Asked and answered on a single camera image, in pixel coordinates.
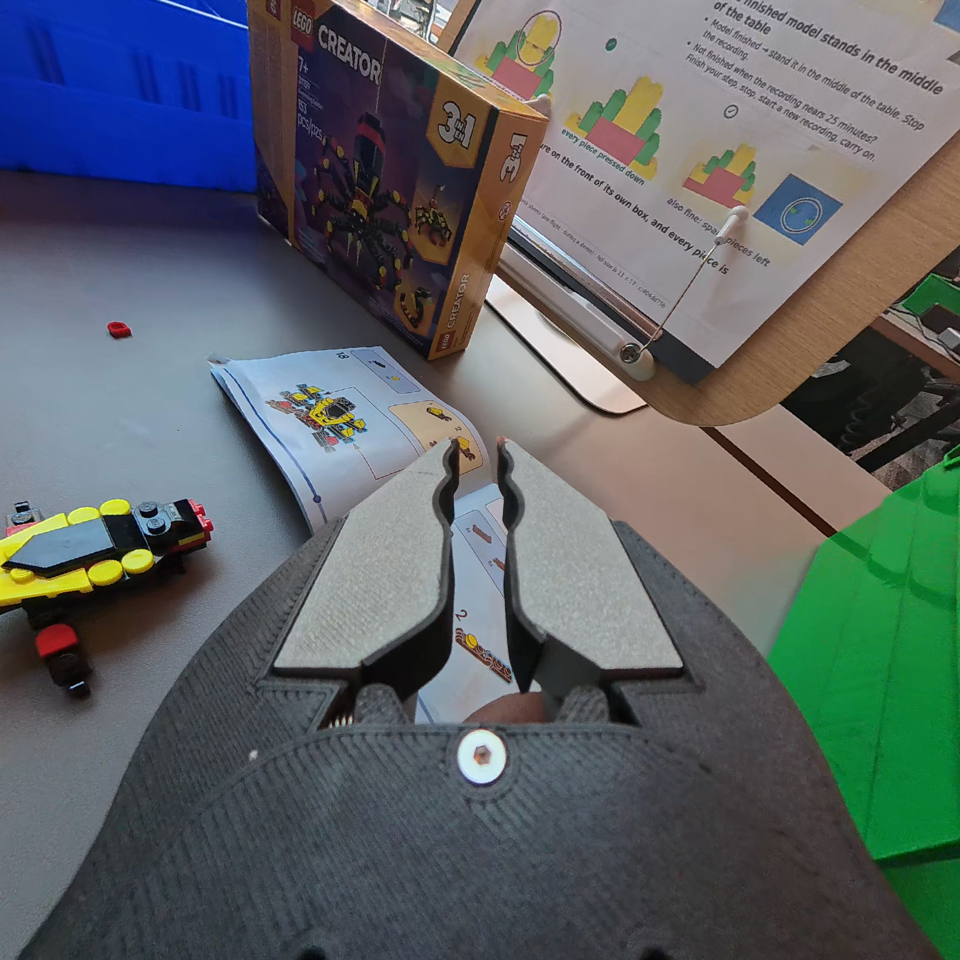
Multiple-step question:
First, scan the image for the printed instruction sheet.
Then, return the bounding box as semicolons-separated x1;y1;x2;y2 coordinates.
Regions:
450;0;960;369

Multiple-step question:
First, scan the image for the instruction sheet on wooden stand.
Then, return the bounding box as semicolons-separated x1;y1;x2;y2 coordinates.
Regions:
442;0;960;427

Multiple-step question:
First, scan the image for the white clamp bar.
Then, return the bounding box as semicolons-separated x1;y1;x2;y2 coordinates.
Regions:
496;243;660;378

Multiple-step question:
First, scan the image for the lego instruction booklet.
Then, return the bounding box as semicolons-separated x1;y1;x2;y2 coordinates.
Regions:
208;346;519;725

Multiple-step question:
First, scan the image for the blue plastic tray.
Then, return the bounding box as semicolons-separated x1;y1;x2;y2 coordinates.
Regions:
0;0;260;194

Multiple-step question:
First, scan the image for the green plastic bin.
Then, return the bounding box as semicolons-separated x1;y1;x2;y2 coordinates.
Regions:
765;442;960;960

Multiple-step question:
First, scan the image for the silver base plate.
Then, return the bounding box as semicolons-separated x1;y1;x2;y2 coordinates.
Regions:
484;273;648;416

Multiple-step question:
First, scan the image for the yellow black lego model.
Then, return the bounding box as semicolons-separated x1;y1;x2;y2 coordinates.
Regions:
0;496;216;700

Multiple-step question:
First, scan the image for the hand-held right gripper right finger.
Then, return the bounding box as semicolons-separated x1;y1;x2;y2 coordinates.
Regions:
495;438;687;712

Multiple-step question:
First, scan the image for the thin cord with white pin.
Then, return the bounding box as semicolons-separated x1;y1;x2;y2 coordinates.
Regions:
643;205;751;357

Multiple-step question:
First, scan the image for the lego set cardboard box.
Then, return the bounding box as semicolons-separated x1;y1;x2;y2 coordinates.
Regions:
246;0;551;363

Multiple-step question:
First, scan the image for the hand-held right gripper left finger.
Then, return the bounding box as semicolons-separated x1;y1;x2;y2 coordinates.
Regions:
272;437;461;705

